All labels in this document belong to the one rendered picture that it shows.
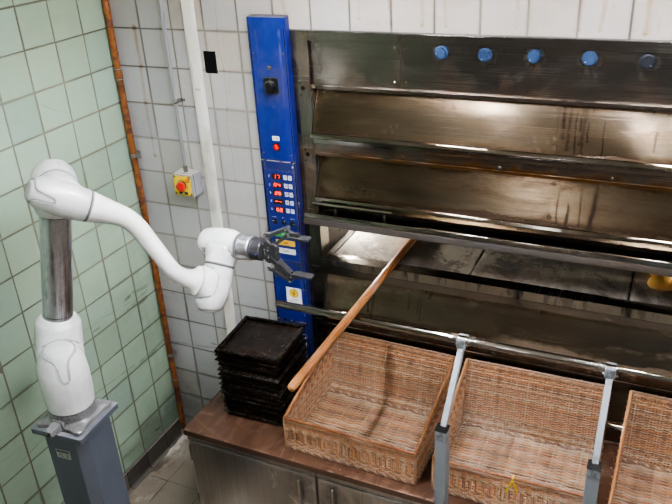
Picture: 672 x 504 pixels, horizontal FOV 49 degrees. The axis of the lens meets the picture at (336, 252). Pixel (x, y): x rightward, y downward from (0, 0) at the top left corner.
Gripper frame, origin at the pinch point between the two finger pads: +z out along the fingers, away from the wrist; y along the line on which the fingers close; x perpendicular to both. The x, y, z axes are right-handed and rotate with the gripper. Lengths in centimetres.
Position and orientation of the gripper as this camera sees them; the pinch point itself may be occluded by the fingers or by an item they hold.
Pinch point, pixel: (307, 258)
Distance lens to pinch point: 241.1
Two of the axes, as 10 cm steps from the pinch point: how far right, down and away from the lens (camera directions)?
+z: 9.0, 1.5, -4.1
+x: -4.3, 4.3, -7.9
